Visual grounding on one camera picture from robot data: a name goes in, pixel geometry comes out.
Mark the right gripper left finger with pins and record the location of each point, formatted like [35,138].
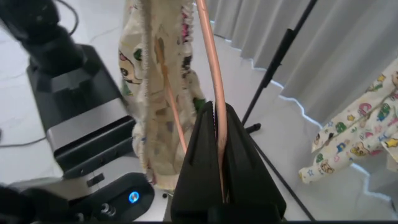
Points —
[199,186]

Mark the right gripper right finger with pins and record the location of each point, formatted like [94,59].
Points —
[252,193]

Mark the cream printed trousers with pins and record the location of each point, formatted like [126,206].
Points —
[152,124]

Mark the cream printed garment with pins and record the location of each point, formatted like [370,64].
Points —
[357,140]

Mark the pink clothes hanger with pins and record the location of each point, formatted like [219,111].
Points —
[211,56]

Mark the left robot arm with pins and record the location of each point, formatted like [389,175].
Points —
[40,37]

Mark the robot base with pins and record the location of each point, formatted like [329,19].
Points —
[84,124]

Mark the black clothes rack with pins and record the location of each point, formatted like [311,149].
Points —
[280,53]

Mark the white curtain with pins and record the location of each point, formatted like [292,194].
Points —
[342,46]

